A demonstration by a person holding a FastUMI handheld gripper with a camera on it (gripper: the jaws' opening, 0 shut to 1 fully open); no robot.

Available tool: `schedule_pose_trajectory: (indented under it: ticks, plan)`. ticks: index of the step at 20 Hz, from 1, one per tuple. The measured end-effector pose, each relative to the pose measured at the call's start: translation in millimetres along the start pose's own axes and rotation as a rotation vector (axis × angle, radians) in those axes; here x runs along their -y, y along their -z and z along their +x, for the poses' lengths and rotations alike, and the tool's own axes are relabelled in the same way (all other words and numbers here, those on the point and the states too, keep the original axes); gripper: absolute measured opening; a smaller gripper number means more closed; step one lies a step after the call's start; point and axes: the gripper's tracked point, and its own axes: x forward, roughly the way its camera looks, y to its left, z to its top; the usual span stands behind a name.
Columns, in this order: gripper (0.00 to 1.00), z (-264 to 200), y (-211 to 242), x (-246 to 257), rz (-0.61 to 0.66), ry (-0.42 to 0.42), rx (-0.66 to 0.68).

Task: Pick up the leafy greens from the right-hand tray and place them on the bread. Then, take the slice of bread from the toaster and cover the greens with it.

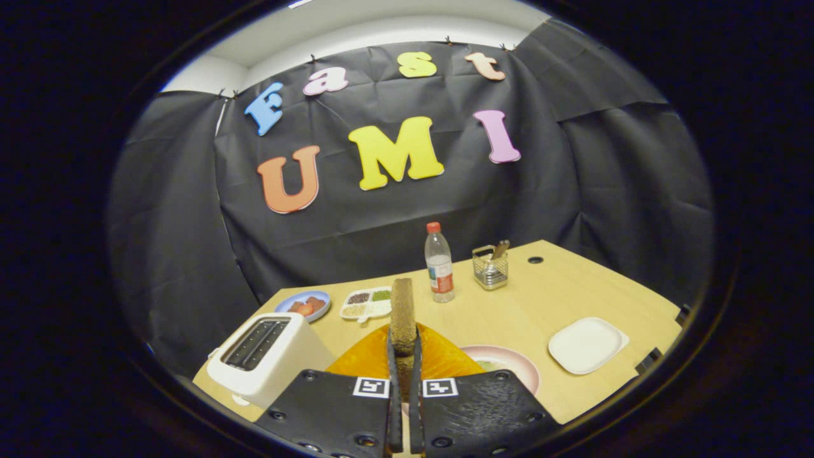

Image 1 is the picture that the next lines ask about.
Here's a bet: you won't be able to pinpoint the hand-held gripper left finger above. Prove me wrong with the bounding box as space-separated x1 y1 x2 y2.
254 324 404 458

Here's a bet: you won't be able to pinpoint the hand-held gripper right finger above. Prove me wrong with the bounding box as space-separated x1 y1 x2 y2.
409 324 563 458

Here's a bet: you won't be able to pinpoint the brown bread slice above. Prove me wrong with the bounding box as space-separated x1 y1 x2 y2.
389 278 418 403

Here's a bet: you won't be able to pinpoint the pink round plate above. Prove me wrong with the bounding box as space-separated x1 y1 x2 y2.
459 345 541 396

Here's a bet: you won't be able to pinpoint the white toaster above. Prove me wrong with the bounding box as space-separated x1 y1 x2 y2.
207 312 335 409

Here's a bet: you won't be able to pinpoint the red food pieces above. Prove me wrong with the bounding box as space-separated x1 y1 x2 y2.
287 296 326 317

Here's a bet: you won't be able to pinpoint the white divided condiment dish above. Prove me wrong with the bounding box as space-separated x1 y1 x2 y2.
339 286 393 323

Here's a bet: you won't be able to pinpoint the small blue plate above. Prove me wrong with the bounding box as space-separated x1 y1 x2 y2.
275 290 331 323

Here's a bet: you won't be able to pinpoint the white square plate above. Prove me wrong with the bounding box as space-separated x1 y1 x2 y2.
548 317 630 375

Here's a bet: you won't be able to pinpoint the clear plastic bottle red cap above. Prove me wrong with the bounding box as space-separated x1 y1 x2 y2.
424 221 456 303

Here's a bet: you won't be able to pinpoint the wire mesh utensil holder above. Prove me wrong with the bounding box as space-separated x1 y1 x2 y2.
472 245 509 291

